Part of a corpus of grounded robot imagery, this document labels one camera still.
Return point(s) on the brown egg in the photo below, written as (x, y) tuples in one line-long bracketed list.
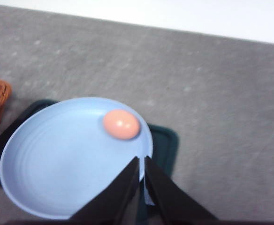
[(121, 124)]

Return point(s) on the blue round plate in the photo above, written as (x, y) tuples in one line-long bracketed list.
[(58, 158)]

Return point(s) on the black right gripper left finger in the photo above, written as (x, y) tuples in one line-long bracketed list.
[(117, 204)]

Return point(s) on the black rectangular tray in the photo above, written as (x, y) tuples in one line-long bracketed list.
[(164, 155)]

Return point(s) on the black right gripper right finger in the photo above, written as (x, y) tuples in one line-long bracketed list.
[(169, 203)]

